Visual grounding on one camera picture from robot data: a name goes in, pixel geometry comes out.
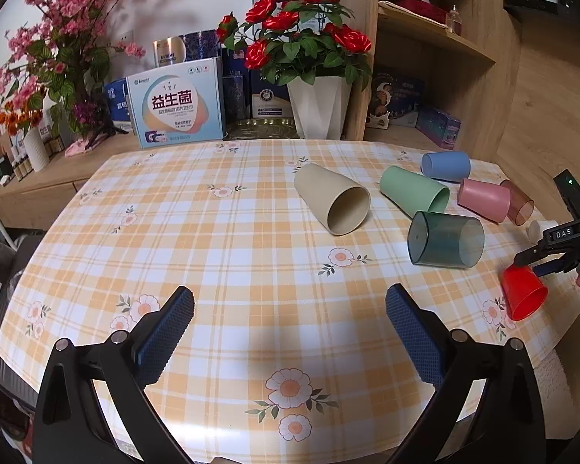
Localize white ribbed vase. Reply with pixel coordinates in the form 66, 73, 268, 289
23, 127, 50, 173

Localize beige plastic cup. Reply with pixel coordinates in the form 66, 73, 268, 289
294, 163, 371, 237

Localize pink cloth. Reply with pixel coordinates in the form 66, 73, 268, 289
64, 136, 108, 157

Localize black mesh chair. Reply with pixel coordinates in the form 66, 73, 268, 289
0, 234, 46, 399

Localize dark blue patterned box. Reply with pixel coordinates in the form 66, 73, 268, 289
180, 30, 219, 61

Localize orange plaid floral tablecloth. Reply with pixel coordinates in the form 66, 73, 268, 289
0, 139, 580, 463

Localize silver gift box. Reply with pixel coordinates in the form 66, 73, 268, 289
153, 36, 186, 69

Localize teal translucent cup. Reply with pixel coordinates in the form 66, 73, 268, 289
407, 211, 485, 270

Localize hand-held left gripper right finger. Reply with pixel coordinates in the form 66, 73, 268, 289
386, 283, 548, 464

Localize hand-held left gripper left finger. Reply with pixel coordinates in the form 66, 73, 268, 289
38, 286, 213, 464

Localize golden tray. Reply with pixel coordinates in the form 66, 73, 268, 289
222, 117, 301, 142

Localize purple artificial flowers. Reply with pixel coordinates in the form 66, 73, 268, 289
72, 101, 98, 126

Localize dark blue tall box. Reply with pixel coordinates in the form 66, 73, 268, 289
221, 48, 250, 124

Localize blue plastic cup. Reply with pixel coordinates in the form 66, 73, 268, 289
420, 151, 471, 181

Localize orange artificial flowers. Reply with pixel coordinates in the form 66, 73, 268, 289
0, 107, 44, 137

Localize green plastic cup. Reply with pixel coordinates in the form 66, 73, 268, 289
379, 165, 451, 218

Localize white and blue carton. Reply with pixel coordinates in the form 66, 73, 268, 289
126, 56, 224, 150

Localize row of small brown bottles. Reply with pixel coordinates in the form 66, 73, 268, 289
0, 136, 63, 179

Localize red rose artificial plant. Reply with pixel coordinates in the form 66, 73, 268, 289
215, 0, 373, 94

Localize wooden sideboard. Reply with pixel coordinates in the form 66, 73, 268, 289
0, 131, 143, 231

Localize red plastic cup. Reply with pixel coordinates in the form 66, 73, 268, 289
500, 265, 549, 322

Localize purple box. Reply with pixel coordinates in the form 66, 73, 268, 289
416, 106, 463, 150

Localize white faceted flower pot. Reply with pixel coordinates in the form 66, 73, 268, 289
287, 76, 353, 141

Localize dark blue picture box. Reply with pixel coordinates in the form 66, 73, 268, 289
366, 68, 426, 129

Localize pink plastic cup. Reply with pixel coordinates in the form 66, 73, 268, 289
457, 178, 512, 224

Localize wooden shelf unit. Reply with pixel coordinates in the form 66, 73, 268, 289
333, 0, 523, 160

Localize navy box with emblem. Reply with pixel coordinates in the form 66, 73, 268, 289
250, 68, 295, 119

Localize brown translucent cup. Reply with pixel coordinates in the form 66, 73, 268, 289
500, 179, 536, 225

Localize blue and white box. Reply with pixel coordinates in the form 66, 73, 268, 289
103, 78, 134, 132

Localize small glass bottle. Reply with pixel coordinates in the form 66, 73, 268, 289
445, 4, 463, 36

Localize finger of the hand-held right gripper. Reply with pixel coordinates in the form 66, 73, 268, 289
533, 254, 580, 277
513, 244, 567, 268

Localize pink blossom artificial plant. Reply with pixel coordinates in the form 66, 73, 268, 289
0, 0, 165, 138

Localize white plastic cup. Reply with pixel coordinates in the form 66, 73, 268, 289
528, 220, 559, 243

